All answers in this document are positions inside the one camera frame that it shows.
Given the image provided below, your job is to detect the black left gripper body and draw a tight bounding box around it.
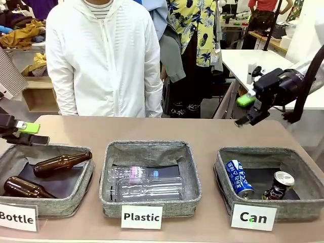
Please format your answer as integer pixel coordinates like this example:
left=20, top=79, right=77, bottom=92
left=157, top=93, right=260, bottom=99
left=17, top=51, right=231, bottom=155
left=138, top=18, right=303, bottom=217
left=0, top=113, right=20, bottom=145

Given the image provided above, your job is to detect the grey fabric basket for bottles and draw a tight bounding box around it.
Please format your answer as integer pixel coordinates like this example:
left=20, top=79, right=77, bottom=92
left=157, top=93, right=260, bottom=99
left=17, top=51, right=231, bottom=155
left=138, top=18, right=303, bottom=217
left=0, top=143, right=97, bottom=218

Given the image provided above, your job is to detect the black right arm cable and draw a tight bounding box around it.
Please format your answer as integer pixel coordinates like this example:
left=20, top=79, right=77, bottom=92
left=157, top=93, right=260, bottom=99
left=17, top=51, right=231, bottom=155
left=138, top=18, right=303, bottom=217
left=281, top=44, right=324, bottom=125

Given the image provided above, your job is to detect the black Pepsi drink can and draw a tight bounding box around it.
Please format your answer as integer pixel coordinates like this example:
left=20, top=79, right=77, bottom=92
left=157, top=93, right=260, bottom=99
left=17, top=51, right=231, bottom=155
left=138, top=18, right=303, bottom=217
left=262, top=171, right=296, bottom=201

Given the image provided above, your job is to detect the wooden background table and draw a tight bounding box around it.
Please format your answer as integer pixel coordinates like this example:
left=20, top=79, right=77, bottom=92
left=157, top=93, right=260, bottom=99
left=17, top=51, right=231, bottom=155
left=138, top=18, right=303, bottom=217
left=249, top=29, right=290, bottom=54

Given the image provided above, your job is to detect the clear bottle with pink label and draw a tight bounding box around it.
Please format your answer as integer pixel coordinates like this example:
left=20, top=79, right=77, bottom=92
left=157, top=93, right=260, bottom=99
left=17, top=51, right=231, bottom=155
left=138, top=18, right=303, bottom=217
left=108, top=165, right=167, bottom=179

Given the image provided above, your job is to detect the person in red shirt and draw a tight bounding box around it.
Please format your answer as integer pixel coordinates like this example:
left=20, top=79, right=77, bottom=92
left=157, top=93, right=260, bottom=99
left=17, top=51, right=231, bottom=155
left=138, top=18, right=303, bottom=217
left=242, top=0, right=279, bottom=50

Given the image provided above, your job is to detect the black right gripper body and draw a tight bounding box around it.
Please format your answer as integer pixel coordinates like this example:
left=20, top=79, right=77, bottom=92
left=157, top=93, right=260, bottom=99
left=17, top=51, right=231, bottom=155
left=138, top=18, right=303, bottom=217
left=252, top=67, right=306, bottom=113

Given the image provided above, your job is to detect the grey hanging garment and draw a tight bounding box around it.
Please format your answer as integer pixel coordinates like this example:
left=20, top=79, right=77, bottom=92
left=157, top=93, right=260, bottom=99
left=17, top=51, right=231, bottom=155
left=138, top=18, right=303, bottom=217
left=159, top=24, right=187, bottom=84

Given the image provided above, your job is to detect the white Bottle label sign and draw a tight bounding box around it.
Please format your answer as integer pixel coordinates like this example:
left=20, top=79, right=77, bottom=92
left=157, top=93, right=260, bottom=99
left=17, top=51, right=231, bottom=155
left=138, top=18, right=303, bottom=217
left=0, top=202, right=39, bottom=232

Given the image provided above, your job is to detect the yellow crumpled cloth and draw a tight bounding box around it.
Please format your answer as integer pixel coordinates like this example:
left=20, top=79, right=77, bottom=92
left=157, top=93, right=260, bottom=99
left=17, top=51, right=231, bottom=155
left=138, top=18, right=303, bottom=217
left=21, top=52, right=49, bottom=77

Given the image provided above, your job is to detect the white Plastic label sign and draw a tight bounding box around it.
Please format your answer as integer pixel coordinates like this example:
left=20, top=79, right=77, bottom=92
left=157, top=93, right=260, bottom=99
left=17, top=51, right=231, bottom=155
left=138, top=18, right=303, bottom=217
left=120, top=205, right=164, bottom=230

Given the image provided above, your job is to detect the grey fabric basket for cans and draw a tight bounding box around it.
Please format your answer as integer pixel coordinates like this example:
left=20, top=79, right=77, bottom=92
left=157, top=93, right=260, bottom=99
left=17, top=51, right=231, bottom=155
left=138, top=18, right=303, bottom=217
left=213, top=146, right=324, bottom=224

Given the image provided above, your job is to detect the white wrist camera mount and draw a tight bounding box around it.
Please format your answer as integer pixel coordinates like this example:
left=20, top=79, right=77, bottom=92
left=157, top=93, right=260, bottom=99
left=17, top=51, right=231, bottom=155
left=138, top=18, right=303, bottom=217
left=247, top=63, right=263, bottom=85

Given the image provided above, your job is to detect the large clear plastic bottle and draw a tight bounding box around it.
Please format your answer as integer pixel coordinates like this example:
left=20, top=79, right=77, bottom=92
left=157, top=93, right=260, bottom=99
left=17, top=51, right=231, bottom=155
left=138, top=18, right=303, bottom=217
left=109, top=176, right=185, bottom=203

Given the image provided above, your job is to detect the wooden box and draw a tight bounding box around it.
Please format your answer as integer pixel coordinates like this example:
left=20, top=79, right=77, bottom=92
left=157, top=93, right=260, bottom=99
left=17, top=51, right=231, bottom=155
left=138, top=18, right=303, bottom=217
left=21, top=75, right=60, bottom=114

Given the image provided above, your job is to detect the black patterned skirt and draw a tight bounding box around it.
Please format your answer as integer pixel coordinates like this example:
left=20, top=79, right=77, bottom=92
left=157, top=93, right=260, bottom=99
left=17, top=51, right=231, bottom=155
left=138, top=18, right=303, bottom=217
left=169, top=100, right=202, bottom=119

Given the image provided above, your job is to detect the black stand pole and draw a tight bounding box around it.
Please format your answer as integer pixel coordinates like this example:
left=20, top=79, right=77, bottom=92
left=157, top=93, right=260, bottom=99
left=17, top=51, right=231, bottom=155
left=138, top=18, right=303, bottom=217
left=263, top=0, right=284, bottom=52

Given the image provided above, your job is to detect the mustard cloth pile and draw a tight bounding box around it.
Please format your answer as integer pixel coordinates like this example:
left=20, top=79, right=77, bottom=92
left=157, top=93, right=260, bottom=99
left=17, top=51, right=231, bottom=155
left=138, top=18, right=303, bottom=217
left=0, top=19, right=47, bottom=50

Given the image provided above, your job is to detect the white Can label sign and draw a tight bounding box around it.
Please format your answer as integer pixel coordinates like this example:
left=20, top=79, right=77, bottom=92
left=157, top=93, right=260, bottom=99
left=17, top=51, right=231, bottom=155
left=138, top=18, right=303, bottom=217
left=230, top=203, right=278, bottom=232

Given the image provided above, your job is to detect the checkered cloth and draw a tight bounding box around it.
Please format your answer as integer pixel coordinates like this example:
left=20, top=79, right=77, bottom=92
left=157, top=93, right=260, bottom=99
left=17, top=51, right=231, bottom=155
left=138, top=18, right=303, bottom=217
left=0, top=46, right=29, bottom=99

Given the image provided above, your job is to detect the yellow floral hanging shirt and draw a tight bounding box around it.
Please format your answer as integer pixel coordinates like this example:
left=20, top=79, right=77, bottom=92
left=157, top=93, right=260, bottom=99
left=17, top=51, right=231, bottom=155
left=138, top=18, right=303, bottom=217
left=166, top=0, right=219, bottom=68

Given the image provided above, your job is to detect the purple garment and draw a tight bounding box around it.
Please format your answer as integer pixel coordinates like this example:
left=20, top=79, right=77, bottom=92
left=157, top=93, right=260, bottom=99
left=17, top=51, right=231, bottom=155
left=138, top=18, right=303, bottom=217
left=33, top=0, right=59, bottom=21

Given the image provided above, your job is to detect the person in white jacket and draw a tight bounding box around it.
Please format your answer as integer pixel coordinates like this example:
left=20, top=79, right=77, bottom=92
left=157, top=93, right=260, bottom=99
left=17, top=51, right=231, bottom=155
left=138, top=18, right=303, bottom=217
left=45, top=0, right=164, bottom=118

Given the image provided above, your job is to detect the white table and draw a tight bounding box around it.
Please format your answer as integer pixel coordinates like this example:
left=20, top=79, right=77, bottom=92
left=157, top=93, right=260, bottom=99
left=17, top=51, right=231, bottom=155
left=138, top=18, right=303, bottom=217
left=219, top=49, right=324, bottom=111

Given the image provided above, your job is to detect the blue Pocari drink can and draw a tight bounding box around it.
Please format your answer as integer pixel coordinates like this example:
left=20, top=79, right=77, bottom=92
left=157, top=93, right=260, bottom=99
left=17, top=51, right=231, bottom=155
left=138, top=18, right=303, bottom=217
left=225, top=159, right=255, bottom=200

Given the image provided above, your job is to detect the grey fabric basket for plastic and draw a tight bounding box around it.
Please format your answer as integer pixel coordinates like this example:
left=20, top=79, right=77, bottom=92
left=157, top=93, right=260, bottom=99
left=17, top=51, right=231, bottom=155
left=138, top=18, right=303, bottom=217
left=99, top=140, right=204, bottom=218

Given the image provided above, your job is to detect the brown glass beer bottle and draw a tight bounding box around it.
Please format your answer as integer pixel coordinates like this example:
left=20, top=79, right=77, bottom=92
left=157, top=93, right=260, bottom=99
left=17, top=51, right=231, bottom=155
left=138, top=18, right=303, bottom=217
left=3, top=176, right=58, bottom=199
left=33, top=151, right=93, bottom=179

